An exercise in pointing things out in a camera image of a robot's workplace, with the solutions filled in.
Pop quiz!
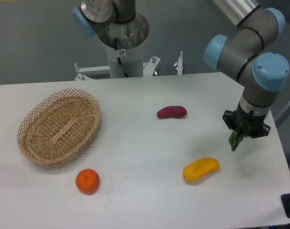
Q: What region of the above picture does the orange tangerine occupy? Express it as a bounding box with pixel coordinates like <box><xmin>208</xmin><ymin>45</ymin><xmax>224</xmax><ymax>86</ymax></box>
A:
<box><xmin>75</xmin><ymin>168</ymin><xmax>100</xmax><ymax>194</ymax></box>

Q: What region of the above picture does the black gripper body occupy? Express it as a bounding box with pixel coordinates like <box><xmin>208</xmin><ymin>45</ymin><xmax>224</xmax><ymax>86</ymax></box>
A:
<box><xmin>222</xmin><ymin>109</ymin><xmax>270</xmax><ymax>138</ymax></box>

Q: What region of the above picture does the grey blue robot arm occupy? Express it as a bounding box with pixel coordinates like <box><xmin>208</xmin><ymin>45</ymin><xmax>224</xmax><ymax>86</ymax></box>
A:
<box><xmin>72</xmin><ymin>0</ymin><xmax>290</xmax><ymax>140</ymax></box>

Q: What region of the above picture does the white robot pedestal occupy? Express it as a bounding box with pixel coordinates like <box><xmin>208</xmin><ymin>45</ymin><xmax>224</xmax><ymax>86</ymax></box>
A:
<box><xmin>96</xmin><ymin>13</ymin><xmax>150</xmax><ymax>79</ymax></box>

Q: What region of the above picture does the purple sweet potato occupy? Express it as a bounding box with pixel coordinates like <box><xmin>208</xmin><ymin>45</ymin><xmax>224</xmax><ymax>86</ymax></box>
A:
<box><xmin>156</xmin><ymin>106</ymin><xmax>187</xmax><ymax>119</ymax></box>

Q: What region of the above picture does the green leafy vegetable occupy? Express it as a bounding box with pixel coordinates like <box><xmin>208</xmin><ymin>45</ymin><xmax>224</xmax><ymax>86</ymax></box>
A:
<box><xmin>228</xmin><ymin>131</ymin><xmax>245</xmax><ymax>152</ymax></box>

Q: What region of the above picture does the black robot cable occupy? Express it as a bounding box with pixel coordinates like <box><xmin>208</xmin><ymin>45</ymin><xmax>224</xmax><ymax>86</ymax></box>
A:
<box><xmin>114</xmin><ymin>38</ymin><xmax>129</xmax><ymax>78</ymax></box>

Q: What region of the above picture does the yellow mango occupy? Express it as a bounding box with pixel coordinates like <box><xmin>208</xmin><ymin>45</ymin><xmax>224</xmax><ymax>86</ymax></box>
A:
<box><xmin>182</xmin><ymin>157</ymin><xmax>220</xmax><ymax>182</ymax></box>

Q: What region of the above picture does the woven wicker basket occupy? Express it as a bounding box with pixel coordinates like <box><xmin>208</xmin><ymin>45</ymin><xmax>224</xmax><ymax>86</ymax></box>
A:
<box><xmin>17</xmin><ymin>88</ymin><xmax>101</xmax><ymax>166</ymax></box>

